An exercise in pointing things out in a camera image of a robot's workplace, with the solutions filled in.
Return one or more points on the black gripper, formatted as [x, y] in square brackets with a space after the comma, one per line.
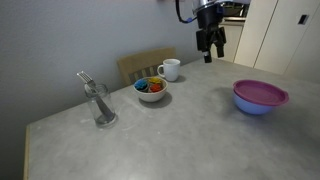
[210, 20]

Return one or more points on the pink plastic plate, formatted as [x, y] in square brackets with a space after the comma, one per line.
[260, 93]

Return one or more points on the blue plastic bowl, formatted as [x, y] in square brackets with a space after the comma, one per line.
[248, 106]

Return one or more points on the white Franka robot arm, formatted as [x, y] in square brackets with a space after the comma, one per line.
[205, 4]

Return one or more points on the cream ceramic bowl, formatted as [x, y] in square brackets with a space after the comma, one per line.
[150, 96]

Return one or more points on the cream counter cabinet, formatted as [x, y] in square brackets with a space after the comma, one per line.
[230, 41]

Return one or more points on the silver microwave oven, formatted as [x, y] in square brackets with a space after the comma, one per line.
[235, 10]

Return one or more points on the white ceramic mug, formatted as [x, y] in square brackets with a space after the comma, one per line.
[171, 70]

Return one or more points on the white tall cabinet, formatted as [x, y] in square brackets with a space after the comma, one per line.
[266, 33]

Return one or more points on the yellow toy piece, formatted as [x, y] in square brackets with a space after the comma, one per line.
[155, 80]

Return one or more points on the wooden chair with solid backrest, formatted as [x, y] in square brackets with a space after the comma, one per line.
[143, 61]

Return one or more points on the red toy piece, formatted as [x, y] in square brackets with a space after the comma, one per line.
[155, 88]

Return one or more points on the blue toy piece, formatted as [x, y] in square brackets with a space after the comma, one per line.
[141, 84]

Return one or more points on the clear glass jar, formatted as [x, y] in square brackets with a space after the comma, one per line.
[101, 111]

